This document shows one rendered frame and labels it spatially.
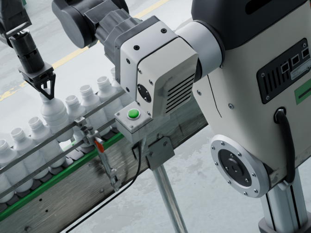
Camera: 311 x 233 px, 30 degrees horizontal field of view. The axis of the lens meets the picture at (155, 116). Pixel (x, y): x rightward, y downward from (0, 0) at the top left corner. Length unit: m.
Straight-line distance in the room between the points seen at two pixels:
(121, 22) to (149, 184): 2.20
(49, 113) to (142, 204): 1.46
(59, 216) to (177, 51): 0.98
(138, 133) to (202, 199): 1.35
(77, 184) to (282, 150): 0.78
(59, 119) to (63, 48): 3.25
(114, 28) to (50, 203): 0.88
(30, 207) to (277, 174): 0.80
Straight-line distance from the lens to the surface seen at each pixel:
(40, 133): 1.68
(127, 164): 1.83
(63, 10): 1.03
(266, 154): 1.15
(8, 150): 1.65
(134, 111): 1.62
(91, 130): 1.64
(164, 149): 1.89
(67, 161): 1.75
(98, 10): 1.01
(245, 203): 2.85
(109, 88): 1.74
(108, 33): 0.98
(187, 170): 3.12
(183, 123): 1.91
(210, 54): 0.95
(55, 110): 1.65
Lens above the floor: 1.98
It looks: 33 degrees down
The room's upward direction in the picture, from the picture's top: 19 degrees counter-clockwise
